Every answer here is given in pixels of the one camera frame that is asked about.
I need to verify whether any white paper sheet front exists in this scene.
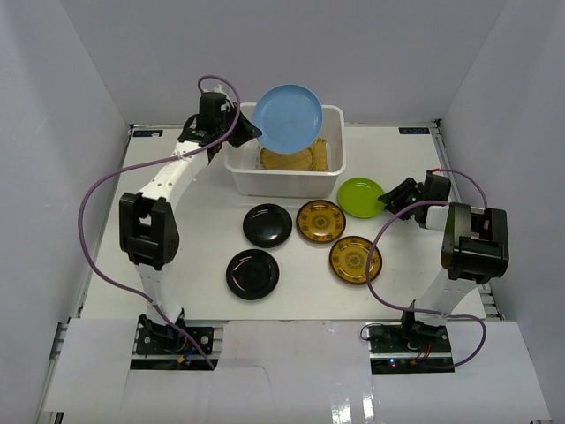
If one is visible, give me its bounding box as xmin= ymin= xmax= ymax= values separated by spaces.
xmin=44 ymin=319 xmax=550 ymax=423

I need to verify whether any green plate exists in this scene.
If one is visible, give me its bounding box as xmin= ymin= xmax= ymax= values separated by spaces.
xmin=337 ymin=178 xmax=385 ymax=219

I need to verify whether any black plate upper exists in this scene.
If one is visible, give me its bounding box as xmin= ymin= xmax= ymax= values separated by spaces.
xmin=242 ymin=203 xmax=292 ymax=248

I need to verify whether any rectangular woven bamboo plate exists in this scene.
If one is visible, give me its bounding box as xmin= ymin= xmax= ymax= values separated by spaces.
xmin=308 ymin=138 xmax=329 ymax=171

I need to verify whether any black plate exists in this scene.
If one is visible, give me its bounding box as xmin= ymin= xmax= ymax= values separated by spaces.
xmin=225 ymin=249 xmax=280 ymax=301
xmin=242 ymin=203 xmax=292 ymax=248

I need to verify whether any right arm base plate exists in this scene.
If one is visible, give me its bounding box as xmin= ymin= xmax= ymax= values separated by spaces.
xmin=360 ymin=323 xmax=455 ymax=375

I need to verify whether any black plate lower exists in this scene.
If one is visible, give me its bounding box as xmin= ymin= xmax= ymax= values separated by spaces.
xmin=225 ymin=249 xmax=280 ymax=301

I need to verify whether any yellow patterned plate lower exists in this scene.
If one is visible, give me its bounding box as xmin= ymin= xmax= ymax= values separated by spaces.
xmin=328 ymin=236 xmax=383 ymax=285

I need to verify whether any light blue plate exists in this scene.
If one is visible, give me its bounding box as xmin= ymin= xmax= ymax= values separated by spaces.
xmin=252 ymin=84 xmax=324 ymax=155

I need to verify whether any yellow patterned plate upper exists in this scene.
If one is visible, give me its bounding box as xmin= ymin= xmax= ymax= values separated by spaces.
xmin=296 ymin=200 xmax=346 ymax=244

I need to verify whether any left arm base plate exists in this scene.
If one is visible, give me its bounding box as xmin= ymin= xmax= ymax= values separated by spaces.
xmin=133 ymin=314 xmax=215 ymax=356

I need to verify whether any yellow patterned plate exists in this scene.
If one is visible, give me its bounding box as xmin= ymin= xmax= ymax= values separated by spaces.
xmin=296 ymin=200 xmax=346 ymax=244
xmin=328 ymin=236 xmax=383 ymax=285

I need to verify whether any white plastic bin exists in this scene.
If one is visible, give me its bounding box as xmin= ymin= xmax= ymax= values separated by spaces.
xmin=224 ymin=105 xmax=346 ymax=198

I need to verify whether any round woven bamboo plate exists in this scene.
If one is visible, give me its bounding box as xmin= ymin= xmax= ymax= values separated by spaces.
xmin=259 ymin=148 xmax=313 ymax=171

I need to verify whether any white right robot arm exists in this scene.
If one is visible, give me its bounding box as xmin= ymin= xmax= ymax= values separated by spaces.
xmin=379 ymin=169 xmax=509 ymax=352

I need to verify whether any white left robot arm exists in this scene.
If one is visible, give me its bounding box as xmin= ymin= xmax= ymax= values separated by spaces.
xmin=118 ymin=89 xmax=262 ymax=352

